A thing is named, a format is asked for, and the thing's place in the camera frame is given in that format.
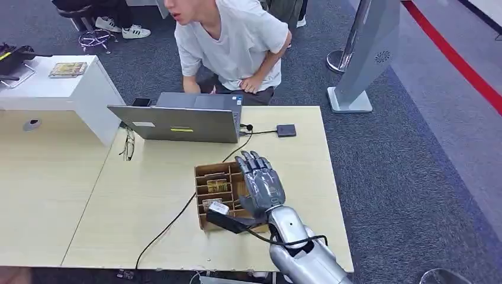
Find silver stand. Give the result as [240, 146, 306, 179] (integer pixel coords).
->
[0, 63, 37, 89]

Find person with white sneakers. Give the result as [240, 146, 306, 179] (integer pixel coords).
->
[52, 0, 152, 40]

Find long black desk cable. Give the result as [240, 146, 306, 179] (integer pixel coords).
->
[134, 133, 254, 271]

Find gold patterned card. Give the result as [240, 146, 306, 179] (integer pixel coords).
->
[207, 179, 230, 194]

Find grey desk cable grommet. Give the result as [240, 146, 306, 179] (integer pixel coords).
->
[22, 118, 43, 133]

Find grey laptop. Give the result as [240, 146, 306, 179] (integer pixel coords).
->
[107, 92, 244, 144]

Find chrome stool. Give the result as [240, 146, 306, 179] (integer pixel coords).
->
[56, 7, 118, 54]

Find white cabinet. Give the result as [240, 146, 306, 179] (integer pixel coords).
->
[0, 54, 127, 148]

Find short black hub cable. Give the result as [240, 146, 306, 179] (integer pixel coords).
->
[239, 124, 278, 137]

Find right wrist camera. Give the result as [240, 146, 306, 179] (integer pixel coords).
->
[206, 201, 271, 235]

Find grey kiosk stand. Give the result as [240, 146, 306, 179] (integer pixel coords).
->
[326, 0, 402, 115]

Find chrome stanchion post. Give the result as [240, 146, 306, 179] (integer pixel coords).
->
[326, 0, 374, 75]

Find pale printed card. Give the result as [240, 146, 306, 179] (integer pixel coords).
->
[201, 198, 224, 213]

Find eyeglasses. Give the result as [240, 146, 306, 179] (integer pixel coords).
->
[118, 127, 137, 163]

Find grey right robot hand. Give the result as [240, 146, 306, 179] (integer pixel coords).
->
[234, 150, 287, 219]

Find standing person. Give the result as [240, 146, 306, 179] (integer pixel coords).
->
[266, 0, 309, 29]

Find black usb hub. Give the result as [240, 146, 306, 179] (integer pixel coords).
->
[276, 124, 298, 138]

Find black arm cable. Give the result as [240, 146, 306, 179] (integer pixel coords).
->
[244, 226, 329, 249]

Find wooden card box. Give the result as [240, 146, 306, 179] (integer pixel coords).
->
[194, 161, 271, 233]

